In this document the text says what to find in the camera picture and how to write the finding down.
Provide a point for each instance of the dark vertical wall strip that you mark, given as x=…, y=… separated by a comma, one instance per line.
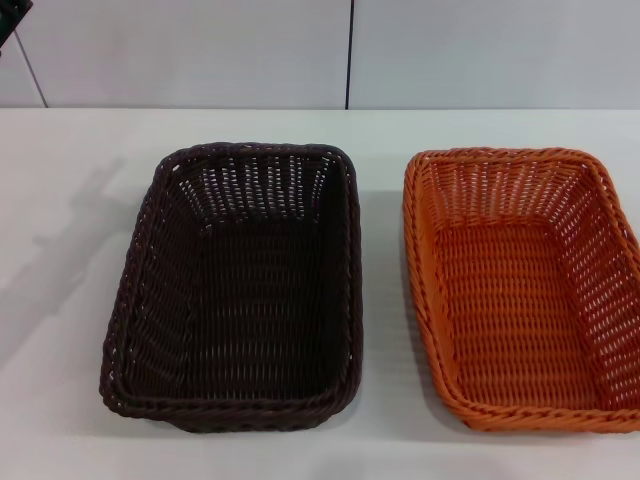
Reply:
x=350, y=50

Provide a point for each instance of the dark brown wicker basket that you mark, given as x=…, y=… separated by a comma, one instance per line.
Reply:
x=260, y=310

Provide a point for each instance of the orange wicker basket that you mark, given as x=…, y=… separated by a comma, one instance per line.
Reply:
x=520, y=310

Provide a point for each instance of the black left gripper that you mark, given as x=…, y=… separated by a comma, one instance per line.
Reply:
x=11, y=14

